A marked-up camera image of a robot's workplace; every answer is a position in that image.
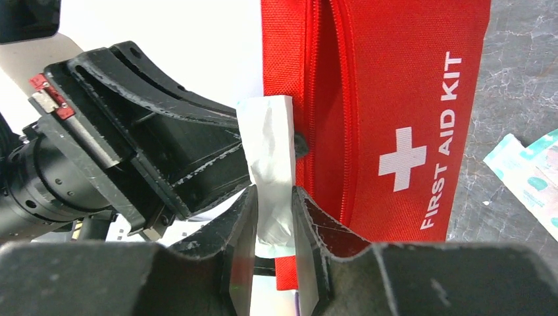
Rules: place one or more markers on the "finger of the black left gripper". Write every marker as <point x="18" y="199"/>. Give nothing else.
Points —
<point x="187" y="178"/>

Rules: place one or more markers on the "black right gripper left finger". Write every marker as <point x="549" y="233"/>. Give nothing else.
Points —
<point x="208" y="273"/>

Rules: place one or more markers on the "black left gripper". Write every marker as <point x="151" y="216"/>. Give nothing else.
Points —
<point x="94" y="154"/>

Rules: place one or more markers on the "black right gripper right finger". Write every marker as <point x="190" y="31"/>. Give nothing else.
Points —
<point x="341" y="273"/>

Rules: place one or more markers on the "red first aid pouch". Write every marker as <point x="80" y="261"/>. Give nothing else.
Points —
<point x="382" y="93"/>

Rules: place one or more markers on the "teal plaster strip packets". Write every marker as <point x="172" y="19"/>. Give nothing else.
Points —
<point x="530" y="173"/>

